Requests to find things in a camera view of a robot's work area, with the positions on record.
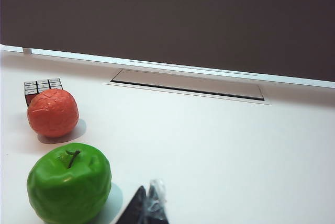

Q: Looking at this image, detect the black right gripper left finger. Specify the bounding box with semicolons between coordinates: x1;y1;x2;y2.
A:
114;185;147;224

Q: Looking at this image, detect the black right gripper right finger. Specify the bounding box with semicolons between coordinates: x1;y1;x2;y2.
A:
145;178;171;224

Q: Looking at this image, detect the large brown desk partition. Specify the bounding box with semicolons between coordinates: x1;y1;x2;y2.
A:
0;0;335;82

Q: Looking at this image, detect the green apple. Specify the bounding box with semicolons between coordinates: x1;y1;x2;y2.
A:
26;142;112;224

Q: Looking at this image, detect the desk cable flap cover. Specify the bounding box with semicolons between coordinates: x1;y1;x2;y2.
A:
109;69;265;102

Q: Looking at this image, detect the orange round fruit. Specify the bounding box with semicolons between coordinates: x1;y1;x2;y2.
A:
26;88;80;138

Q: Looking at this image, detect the Rubik's cube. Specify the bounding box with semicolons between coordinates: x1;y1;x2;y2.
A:
24;77;64;107

